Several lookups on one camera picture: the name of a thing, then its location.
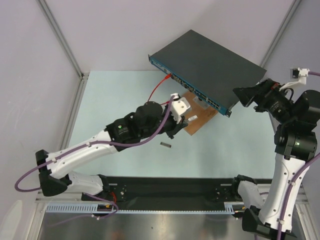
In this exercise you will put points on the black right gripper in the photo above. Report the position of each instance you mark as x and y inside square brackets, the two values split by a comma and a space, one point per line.
[258, 95]

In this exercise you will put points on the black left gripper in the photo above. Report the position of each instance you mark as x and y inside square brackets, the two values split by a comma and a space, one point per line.
[176, 127]

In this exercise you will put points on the silver transceiver plug module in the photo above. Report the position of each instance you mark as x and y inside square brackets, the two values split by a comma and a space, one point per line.
[192, 118]

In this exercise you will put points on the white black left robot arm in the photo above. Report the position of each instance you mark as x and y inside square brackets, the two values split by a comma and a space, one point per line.
[57, 173]

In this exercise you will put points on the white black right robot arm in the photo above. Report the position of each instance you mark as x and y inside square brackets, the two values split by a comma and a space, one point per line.
[295, 148]

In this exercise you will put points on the wooden base board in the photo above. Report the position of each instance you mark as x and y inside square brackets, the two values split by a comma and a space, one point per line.
[203, 115]

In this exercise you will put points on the silver transceiver module on table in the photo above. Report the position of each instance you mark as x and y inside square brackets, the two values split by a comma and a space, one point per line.
[166, 145]

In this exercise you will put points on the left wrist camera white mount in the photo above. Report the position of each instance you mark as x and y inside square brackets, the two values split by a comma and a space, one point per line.
[179, 107]

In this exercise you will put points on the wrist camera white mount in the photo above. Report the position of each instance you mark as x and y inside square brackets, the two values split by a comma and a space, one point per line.
[179, 107]
[298, 78]

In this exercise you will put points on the blue black network switch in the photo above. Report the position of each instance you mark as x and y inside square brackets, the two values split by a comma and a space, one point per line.
[207, 69]

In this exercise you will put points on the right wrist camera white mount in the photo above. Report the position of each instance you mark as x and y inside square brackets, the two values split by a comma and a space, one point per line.
[298, 78]

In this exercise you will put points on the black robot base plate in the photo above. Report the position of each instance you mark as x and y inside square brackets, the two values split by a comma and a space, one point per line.
[165, 185]

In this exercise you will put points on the aluminium frame post right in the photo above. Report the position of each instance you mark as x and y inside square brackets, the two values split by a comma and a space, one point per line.
[280, 32]

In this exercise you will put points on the aluminium frame post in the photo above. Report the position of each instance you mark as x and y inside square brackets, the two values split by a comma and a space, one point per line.
[280, 32]
[56, 29]

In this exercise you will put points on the aluminium frame post left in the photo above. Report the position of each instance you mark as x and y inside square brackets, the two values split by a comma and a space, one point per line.
[56, 29]

